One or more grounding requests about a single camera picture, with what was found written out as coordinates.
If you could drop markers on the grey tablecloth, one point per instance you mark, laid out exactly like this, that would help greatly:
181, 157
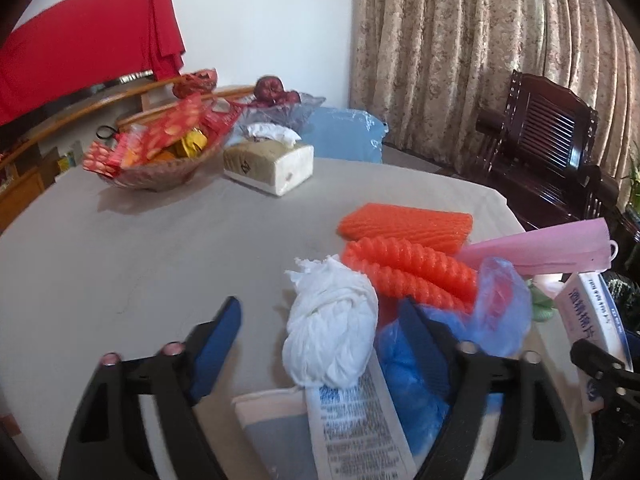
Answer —
150, 260

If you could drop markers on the black television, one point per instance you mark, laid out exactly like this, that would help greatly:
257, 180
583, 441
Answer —
130, 80

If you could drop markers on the rolled orange foam net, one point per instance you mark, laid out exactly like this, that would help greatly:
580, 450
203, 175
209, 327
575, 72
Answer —
400, 282
415, 260

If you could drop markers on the beige patterned curtain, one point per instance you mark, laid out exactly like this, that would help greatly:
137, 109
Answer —
475, 35

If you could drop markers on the blue tablecloth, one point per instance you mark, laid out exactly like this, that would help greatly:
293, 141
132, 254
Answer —
345, 135

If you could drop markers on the green potted plant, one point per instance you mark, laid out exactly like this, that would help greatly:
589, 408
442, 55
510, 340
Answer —
632, 175

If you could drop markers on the white grey paper packet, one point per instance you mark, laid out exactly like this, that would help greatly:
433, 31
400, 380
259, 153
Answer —
270, 430

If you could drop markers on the red cloth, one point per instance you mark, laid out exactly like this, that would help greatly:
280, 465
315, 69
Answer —
85, 40

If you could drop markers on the glass fruit bowl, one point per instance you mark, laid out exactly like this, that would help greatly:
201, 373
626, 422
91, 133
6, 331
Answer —
285, 112

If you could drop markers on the white tissue paper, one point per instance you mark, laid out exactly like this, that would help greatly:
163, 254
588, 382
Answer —
330, 320

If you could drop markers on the red apple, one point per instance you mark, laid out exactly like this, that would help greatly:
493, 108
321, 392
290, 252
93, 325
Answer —
291, 96
269, 89

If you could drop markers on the green rubber glove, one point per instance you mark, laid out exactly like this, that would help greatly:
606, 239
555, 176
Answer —
542, 305

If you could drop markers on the dark wooden armchair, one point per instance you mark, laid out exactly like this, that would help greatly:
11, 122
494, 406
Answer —
545, 160

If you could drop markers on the white blue cardboard box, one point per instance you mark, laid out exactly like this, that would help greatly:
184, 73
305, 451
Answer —
590, 310

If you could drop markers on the red plastic bag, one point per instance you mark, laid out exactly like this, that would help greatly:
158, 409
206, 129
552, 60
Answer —
195, 82

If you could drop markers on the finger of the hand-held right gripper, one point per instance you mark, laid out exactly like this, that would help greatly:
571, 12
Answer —
597, 367

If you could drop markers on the pink paper pack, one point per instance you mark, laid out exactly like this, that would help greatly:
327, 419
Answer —
550, 245

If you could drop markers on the orange foam net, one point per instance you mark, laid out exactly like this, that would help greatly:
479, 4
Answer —
400, 282
405, 225
415, 260

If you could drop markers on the beige tissue pack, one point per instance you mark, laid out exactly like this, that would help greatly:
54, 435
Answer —
270, 165

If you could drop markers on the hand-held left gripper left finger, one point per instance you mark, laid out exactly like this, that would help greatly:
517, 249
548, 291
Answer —
217, 355

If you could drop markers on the blue plastic bag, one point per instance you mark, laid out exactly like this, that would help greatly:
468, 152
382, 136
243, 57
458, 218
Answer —
500, 310

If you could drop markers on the pile of red snack packets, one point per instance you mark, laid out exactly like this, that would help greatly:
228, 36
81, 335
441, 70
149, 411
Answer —
155, 137

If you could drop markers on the glass snack bowl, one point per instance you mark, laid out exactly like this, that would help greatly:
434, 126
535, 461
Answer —
165, 175

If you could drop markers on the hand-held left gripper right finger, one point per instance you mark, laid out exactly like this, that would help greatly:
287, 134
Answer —
420, 345

